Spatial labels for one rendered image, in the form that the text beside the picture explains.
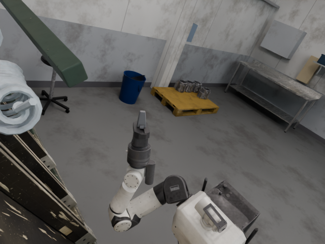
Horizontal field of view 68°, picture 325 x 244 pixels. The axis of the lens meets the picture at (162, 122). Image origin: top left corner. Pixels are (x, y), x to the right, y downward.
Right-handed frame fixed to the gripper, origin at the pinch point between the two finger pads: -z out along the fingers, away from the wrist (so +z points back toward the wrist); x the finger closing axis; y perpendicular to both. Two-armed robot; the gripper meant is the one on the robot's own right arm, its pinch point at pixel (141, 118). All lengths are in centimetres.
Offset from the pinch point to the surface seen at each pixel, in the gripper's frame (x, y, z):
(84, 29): -339, 65, -16
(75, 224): 3, 23, 46
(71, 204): -25, 30, 59
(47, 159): -47, 47, 45
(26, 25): 53, 19, -30
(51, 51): 58, 15, -28
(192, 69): -525, -177, 59
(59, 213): 9.7, 27.7, 34.0
